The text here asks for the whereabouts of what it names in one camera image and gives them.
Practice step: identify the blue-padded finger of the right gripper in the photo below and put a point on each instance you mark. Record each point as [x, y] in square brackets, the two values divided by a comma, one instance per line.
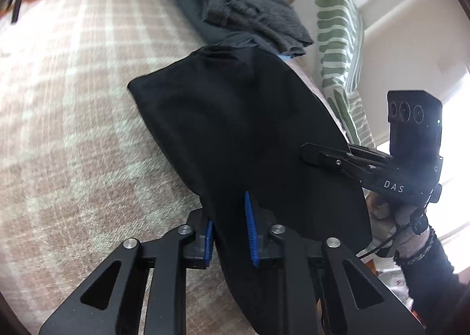
[326, 156]

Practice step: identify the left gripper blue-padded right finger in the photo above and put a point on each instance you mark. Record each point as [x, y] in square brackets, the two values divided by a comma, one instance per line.
[264, 250]

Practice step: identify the stack of dark folded clothes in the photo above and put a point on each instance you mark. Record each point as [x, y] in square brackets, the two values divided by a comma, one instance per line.
[268, 24]

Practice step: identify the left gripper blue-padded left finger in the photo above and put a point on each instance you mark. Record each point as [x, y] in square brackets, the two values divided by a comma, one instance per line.
[198, 252]

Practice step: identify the green striped pillow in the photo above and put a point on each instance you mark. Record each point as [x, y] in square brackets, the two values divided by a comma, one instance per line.
[338, 54]

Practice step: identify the checkered beige bed blanket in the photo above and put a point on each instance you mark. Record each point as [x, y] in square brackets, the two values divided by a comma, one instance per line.
[80, 172]

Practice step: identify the black camera box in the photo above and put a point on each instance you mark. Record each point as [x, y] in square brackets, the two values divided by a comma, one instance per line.
[415, 119]

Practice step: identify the right hand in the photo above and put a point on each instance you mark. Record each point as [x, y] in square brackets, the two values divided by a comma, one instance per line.
[386, 218]

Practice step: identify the black pants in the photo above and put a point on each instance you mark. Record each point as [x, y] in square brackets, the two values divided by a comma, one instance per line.
[231, 122]

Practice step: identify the right forearm black sleeve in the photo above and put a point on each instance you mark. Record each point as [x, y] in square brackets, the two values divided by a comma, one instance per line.
[440, 300]

